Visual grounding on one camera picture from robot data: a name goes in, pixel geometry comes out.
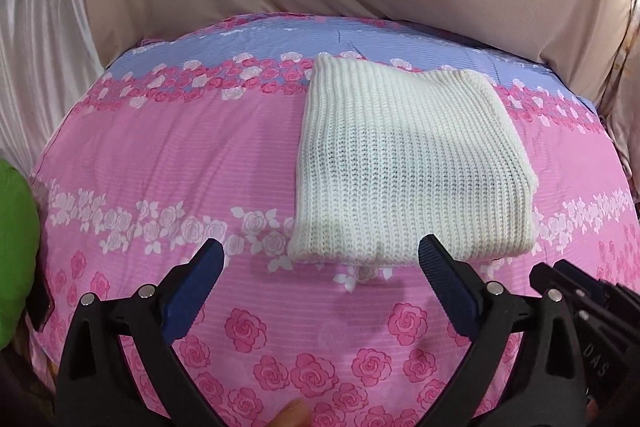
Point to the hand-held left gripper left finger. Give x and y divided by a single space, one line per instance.
200 287

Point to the white satin curtain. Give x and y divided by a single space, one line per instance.
40 57

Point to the white knit sweater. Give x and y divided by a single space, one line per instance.
400 167

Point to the green cushion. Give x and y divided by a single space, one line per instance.
17 257

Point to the cream curtain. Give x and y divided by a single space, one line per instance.
622 107

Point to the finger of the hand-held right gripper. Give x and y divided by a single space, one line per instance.
545 276
600 289

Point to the pink floral bed sheet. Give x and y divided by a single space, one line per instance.
175 167

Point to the person's left hand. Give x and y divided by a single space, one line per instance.
290 414

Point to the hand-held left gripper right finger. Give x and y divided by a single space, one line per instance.
445 277

